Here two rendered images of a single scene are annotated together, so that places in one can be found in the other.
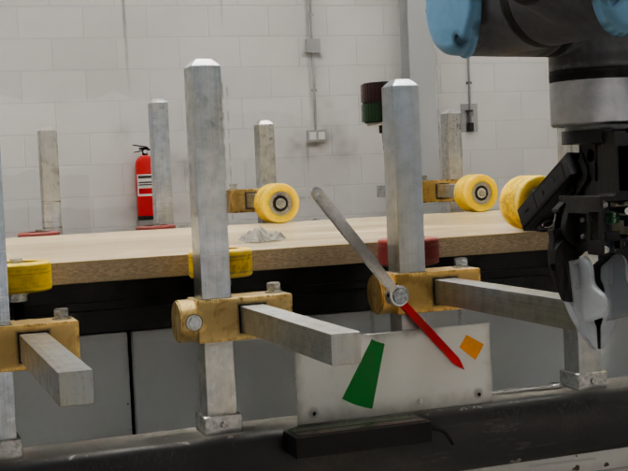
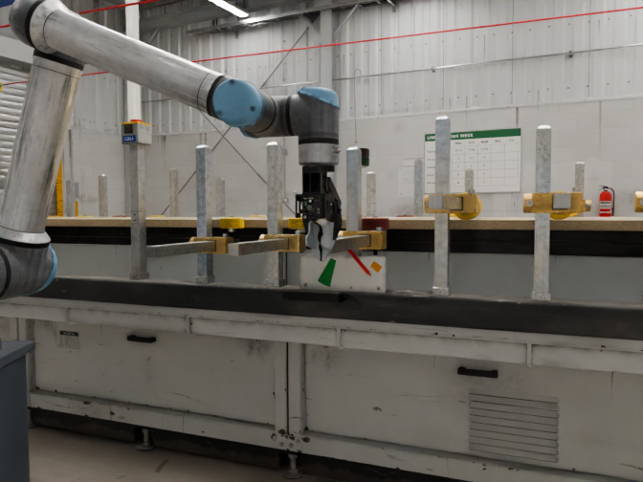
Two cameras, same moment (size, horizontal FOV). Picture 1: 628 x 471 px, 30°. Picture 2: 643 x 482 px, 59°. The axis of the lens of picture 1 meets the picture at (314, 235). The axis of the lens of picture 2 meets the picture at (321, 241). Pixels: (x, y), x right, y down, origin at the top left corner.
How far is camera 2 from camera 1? 1.15 m
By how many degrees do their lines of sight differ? 42
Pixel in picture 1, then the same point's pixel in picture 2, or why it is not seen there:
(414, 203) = (353, 201)
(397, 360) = (342, 268)
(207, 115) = (272, 164)
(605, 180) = (305, 187)
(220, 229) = (275, 208)
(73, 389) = (149, 251)
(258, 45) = not seen: outside the picture
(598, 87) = (301, 147)
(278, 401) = not seen: hidden behind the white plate
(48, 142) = (369, 178)
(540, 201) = not seen: hidden behind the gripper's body
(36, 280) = (231, 224)
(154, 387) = (294, 272)
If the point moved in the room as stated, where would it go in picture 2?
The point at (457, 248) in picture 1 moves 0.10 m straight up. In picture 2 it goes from (414, 225) to (415, 191)
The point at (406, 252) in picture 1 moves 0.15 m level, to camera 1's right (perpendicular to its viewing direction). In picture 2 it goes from (349, 222) to (393, 223)
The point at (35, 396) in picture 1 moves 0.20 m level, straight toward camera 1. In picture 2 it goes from (253, 269) to (216, 274)
